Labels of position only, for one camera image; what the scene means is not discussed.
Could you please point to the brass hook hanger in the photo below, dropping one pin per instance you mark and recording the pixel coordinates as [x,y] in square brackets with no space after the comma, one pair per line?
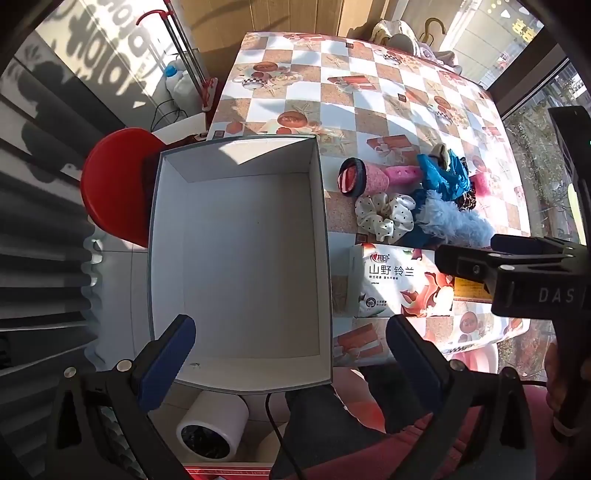
[434,27]

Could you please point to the blue-capped white bottle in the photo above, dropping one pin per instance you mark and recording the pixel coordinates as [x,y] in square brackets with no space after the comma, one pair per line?
[171,78]

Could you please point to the pile of pale clothes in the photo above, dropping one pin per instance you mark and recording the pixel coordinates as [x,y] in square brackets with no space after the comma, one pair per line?
[406,39]

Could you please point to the white tape roll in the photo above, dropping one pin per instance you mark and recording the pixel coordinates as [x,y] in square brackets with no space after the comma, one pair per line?
[217,420]

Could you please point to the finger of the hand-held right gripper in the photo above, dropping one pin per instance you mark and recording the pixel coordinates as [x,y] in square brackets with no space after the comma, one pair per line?
[526,244]
[466,263]

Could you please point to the orange carton box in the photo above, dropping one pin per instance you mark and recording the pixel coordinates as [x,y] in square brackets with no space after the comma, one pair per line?
[471,288]

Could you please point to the leopard print scrunchie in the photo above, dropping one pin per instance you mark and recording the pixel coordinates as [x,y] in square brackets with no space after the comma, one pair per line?
[466,201]

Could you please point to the white plastic jug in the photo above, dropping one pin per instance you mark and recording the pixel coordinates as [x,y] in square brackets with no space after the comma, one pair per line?
[188,87]

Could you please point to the pink knit sock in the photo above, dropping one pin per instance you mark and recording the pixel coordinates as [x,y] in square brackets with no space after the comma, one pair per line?
[364,179]

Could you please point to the magenta fluffy cloth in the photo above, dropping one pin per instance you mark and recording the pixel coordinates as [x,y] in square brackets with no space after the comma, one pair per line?
[481,183]

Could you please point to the person's dark trouser leg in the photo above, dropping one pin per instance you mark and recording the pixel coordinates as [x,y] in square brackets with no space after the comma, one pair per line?
[323,429]

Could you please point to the red plastic stool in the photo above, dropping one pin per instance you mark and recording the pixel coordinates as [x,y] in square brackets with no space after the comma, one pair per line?
[115,184]

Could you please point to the printed checkered tablecloth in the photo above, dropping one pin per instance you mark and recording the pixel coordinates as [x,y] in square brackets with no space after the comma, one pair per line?
[323,69]

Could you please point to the blue plastic shoe cover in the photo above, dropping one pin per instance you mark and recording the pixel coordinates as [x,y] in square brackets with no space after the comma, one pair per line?
[438,177]

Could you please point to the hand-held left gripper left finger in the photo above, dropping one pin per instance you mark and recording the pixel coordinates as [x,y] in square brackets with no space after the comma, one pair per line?
[170,360]

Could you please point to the white cardboard box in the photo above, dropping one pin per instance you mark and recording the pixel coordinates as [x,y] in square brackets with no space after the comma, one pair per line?
[240,258]

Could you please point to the person's right hand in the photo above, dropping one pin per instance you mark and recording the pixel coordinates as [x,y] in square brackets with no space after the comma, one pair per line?
[561,392]

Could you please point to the person's pink jacket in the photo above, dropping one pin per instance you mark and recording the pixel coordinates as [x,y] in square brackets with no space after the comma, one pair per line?
[401,457]

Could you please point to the blue fluffy knit sock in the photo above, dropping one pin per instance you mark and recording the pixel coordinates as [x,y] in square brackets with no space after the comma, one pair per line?
[452,224]

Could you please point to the beige sock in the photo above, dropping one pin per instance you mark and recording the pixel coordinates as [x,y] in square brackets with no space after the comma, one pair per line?
[441,154]

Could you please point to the polka-dot cream scrunchie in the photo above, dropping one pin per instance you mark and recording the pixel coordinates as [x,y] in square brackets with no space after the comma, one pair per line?
[383,217]

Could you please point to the floral tissue pack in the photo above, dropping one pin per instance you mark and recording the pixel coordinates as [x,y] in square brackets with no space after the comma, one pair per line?
[392,277]

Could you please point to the grey pleated blind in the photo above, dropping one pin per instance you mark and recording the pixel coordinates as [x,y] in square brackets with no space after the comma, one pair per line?
[37,230]

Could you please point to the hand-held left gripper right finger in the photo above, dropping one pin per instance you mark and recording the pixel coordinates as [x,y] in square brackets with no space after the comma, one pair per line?
[408,344]

